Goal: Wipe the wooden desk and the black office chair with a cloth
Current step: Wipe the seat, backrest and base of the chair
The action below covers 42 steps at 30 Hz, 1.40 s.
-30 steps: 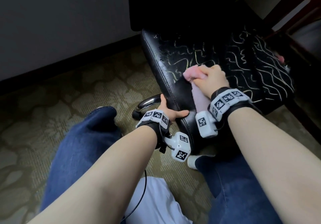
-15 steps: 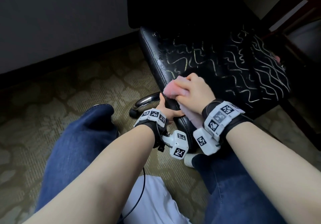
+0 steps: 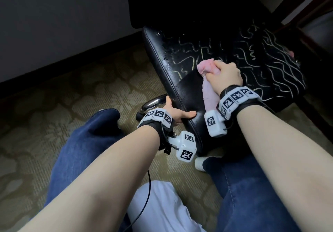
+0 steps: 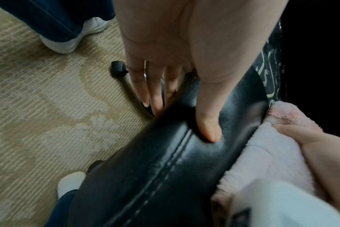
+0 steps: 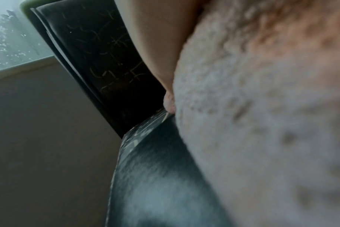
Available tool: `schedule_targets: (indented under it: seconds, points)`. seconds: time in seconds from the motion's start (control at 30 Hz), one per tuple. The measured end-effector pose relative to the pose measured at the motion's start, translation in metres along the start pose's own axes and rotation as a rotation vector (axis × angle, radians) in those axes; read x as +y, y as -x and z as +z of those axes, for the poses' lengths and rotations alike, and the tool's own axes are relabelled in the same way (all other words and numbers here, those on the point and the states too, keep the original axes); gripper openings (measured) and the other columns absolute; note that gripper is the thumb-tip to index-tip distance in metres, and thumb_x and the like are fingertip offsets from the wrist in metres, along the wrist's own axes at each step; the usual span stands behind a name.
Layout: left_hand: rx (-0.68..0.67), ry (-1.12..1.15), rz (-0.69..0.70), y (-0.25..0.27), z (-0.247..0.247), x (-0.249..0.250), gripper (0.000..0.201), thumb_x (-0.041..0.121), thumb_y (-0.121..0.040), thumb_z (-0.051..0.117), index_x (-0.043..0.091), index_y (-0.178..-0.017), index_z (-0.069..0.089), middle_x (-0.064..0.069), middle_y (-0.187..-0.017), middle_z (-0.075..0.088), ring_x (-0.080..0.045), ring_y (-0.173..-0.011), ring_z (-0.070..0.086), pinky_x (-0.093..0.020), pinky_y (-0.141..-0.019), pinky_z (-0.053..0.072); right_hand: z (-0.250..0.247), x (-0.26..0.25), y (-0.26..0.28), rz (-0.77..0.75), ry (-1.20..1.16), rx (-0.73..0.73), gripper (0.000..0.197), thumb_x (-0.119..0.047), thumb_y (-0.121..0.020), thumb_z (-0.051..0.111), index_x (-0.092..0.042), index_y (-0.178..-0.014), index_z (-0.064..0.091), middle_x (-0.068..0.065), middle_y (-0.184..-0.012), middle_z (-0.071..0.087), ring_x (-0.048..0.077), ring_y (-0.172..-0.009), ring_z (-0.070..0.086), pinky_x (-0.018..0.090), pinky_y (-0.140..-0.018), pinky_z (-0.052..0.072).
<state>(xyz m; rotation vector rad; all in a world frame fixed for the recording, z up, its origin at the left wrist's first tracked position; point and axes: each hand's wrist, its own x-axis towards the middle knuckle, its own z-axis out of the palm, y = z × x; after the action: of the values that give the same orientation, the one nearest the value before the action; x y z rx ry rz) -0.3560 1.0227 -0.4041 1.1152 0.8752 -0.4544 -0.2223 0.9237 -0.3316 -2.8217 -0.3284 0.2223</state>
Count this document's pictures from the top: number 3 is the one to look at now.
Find red wooden table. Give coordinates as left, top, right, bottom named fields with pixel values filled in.
left=272, top=0, right=333, bottom=58

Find black left camera cable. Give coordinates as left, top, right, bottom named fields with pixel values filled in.
left=125, top=171, right=152, bottom=232

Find left wrist marker band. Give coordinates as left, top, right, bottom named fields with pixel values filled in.
left=137, top=107, right=174, bottom=151

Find wrist marker band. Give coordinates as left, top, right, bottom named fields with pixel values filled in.
left=137, top=107, right=174, bottom=151
left=218, top=85, right=262, bottom=120

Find right wrist marker band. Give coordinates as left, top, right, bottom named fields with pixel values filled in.
left=218, top=85, right=262, bottom=120

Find blue trousers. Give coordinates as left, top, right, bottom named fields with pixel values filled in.
left=44, top=108, right=302, bottom=232

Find white shoe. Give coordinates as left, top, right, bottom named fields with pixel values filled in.
left=194, top=156, right=222, bottom=172

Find person's right hand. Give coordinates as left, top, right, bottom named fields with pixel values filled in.
left=205, top=60, right=244, bottom=94

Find person's left forearm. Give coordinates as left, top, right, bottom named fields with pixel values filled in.
left=18, top=125, right=161, bottom=232

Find person's left hand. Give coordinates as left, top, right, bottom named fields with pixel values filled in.
left=164, top=96, right=197, bottom=124

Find white fabric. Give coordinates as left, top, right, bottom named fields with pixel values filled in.
left=127, top=180, right=206, bottom=232

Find person's right forearm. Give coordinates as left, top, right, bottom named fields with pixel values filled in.
left=235, top=104, right=333, bottom=232

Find black office chair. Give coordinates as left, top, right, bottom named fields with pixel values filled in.
left=127, top=0, right=307, bottom=160

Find pink cleaning cloth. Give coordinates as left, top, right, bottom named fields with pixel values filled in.
left=197, top=58, right=222, bottom=111

